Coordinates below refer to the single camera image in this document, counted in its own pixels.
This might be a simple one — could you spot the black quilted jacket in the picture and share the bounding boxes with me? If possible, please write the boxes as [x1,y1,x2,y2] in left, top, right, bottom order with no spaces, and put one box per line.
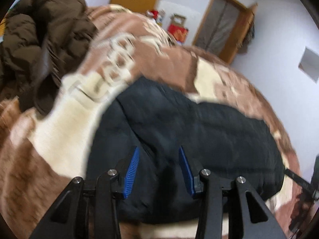
[86,78,284,224]

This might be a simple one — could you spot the clothes hanging on door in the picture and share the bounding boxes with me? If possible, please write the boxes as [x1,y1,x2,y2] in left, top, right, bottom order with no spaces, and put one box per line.
[237,22,255,54]

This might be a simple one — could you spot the brown plush bear blanket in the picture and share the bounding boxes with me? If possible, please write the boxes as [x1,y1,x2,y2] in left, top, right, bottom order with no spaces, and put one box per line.
[1,5,300,238]

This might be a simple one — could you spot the brown puffer coat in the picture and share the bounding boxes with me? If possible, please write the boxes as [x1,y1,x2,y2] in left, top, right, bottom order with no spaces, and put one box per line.
[1,0,97,116]

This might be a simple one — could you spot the red gift box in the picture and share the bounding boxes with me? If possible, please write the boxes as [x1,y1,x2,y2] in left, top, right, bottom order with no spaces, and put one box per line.
[168,24,189,44]

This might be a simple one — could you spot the open cardboard box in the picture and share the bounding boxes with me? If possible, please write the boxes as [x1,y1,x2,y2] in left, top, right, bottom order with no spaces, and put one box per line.
[170,14,187,27]

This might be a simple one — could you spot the red santa hat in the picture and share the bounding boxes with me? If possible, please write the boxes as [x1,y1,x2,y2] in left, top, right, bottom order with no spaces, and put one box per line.
[146,10,160,20]

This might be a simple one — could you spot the grey square wall panel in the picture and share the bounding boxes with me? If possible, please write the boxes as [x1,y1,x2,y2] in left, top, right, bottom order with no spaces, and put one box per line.
[298,47,319,83]

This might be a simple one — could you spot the wooden door with frame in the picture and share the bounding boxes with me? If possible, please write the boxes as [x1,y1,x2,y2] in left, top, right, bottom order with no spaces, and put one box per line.
[192,0,257,64]

